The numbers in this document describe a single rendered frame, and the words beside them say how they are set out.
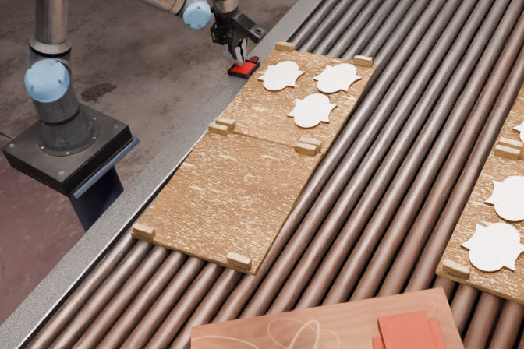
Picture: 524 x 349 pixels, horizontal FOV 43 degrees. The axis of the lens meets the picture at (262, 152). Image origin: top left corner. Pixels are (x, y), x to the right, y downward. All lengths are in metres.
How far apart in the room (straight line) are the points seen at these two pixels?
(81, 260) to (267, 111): 0.67
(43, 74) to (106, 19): 2.61
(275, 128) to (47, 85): 0.63
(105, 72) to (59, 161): 2.05
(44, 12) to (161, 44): 2.21
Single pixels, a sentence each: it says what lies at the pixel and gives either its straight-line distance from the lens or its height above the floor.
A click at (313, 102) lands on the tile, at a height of 0.95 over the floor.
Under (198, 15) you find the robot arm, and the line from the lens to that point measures 1.79.
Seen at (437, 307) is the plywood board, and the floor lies 1.04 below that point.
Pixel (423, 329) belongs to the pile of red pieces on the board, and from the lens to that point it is 0.96.
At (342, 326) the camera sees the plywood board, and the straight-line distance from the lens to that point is 1.31.
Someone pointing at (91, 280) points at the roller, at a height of 0.92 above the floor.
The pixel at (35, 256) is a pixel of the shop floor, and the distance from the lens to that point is 3.08.
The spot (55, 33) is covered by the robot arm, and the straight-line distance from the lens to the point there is 1.95.
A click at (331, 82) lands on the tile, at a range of 1.97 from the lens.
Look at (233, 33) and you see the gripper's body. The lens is 2.01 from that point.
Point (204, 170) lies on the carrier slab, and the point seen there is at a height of 0.94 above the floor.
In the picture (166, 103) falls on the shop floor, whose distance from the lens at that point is 3.59.
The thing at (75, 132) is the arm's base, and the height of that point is 0.98.
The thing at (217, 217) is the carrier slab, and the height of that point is 0.94.
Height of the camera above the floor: 2.15
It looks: 43 degrees down
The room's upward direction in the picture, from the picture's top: 11 degrees counter-clockwise
